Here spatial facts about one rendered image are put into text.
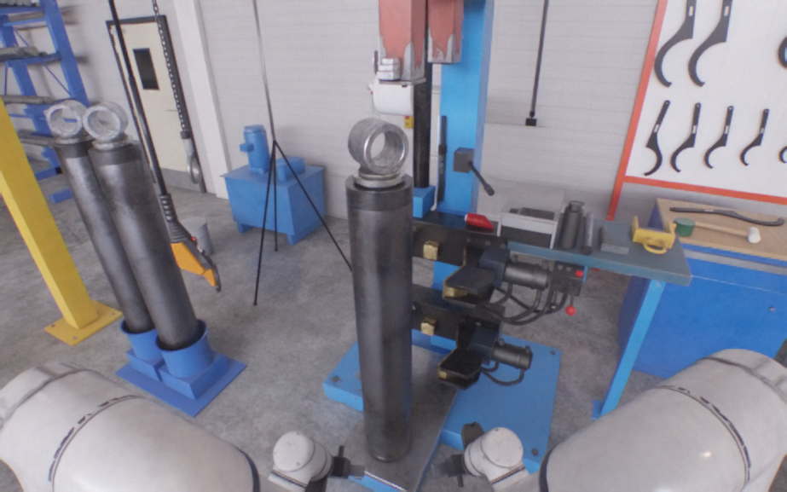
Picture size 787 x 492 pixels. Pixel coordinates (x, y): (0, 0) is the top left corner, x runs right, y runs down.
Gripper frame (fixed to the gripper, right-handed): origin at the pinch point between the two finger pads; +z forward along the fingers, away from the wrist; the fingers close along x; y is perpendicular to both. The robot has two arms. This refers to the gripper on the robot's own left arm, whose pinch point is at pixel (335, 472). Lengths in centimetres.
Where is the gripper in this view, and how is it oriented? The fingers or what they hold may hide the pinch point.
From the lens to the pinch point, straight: 130.0
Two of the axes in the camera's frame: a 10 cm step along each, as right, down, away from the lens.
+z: 1.8, 6.1, 7.8
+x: -9.8, 0.4, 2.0
